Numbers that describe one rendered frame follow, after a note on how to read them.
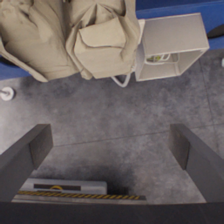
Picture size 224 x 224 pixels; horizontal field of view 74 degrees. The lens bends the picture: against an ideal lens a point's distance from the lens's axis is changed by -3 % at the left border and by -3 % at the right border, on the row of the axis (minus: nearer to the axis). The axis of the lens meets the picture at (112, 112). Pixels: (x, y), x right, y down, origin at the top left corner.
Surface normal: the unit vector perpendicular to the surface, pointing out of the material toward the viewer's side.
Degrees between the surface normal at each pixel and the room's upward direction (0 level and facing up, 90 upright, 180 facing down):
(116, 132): 0
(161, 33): 0
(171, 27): 0
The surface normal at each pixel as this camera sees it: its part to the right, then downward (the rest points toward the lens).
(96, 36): 0.03, 0.58
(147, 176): -0.05, -0.12
